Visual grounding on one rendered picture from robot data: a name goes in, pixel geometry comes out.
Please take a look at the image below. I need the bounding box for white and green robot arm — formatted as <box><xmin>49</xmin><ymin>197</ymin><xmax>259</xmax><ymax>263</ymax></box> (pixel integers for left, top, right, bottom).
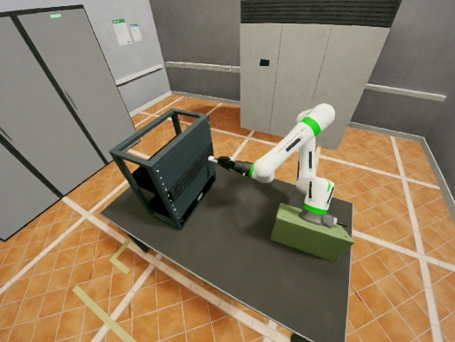
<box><xmin>241</xmin><ymin>104</ymin><xmax>348</xmax><ymax>228</ymax></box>

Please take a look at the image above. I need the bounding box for dark grey server rack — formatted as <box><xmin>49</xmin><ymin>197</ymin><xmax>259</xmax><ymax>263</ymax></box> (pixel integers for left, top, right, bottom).
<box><xmin>109</xmin><ymin>109</ymin><xmax>217</xmax><ymax>231</ymax></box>

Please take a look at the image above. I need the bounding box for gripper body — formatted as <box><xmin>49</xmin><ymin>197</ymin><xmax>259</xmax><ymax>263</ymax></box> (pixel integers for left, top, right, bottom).
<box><xmin>228</xmin><ymin>160</ymin><xmax>244</xmax><ymax>173</ymax></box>

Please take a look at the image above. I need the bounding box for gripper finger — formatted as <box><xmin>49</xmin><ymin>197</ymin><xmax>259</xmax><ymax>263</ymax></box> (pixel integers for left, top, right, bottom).
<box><xmin>214</xmin><ymin>161</ymin><xmax>233</xmax><ymax>172</ymax></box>
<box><xmin>208</xmin><ymin>156</ymin><xmax>234</xmax><ymax>166</ymax></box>

